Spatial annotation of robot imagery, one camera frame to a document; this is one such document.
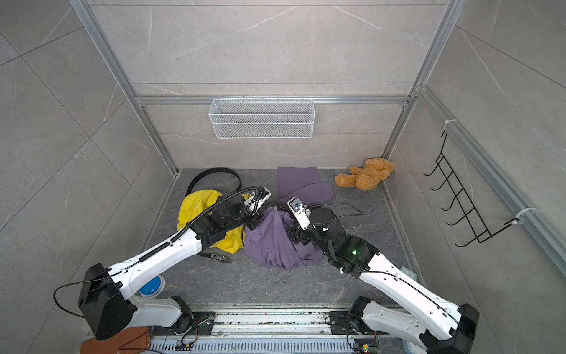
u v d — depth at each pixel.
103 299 0.39
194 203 0.92
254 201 0.64
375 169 1.10
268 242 0.78
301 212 0.57
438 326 0.39
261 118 1.00
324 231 0.48
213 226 0.58
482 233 0.58
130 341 0.61
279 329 0.73
